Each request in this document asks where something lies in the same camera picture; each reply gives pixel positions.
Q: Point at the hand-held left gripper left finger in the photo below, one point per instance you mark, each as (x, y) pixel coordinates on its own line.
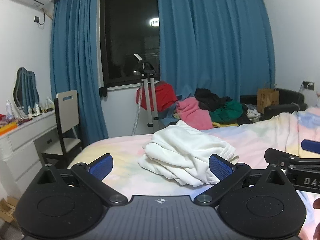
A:
(101, 166)

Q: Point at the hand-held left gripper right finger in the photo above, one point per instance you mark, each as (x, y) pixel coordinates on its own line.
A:
(217, 166)

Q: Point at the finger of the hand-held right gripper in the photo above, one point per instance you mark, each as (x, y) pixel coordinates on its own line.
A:
(277, 155)
(310, 146)

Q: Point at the white pants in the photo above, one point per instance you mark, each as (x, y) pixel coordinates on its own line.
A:
(180, 150)

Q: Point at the person's right hand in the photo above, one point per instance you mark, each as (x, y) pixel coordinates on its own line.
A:
(317, 203)

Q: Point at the pastel quilt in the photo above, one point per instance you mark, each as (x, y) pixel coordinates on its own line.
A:
(287, 130)

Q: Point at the bed with pastel sheet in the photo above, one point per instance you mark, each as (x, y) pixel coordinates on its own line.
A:
(125, 145)

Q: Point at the yellow garment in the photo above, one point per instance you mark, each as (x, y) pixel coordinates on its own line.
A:
(225, 124)

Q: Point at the white patterned cloth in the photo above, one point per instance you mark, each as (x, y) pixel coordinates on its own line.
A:
(253, 113)

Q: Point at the black sofa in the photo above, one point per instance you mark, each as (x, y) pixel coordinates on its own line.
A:
(287, 100)

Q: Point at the brown paper bag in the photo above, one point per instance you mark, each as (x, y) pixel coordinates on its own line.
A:
(268, 100)

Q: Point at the green garment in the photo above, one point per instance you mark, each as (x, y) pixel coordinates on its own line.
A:
(227, 111)

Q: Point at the pink garment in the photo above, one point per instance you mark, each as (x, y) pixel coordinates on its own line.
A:
(195, 112)

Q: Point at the white and black chair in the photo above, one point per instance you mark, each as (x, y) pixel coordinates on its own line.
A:
(66, 112)

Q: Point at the black garment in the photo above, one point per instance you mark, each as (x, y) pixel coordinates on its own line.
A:
(210, 98)

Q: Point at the blue cloth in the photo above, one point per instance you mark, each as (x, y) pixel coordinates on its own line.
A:
(167, 117)

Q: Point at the white dresser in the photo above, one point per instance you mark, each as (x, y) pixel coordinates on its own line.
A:
(20, 142)

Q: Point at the row of cosmetic bottles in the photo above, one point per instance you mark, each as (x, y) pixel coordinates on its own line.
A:
(37, 110)

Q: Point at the garment steamer stand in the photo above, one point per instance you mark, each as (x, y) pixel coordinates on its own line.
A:
(150, 92)

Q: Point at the red garment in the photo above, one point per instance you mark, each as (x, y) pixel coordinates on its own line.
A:
(162, 96)

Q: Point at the orange box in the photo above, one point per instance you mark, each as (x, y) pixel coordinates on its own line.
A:
(7, 129)

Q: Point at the cardboard box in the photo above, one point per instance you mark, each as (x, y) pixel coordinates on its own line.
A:
(8, 208)

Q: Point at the narrow blue curtain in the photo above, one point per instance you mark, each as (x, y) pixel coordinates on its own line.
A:
(75, 67)

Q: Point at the clear water bottle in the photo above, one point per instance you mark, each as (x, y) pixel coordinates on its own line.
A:
(9, 111)

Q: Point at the wavy-edged mirror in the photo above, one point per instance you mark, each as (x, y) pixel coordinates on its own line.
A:
(25, 90)

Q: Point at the wide blue curtain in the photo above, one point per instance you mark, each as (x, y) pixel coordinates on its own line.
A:
(212, 42)

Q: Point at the dark window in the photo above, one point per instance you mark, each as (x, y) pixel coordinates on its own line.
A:
(127, 42)

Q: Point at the black wall socket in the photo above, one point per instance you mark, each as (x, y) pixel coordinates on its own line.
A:
(37, 19)

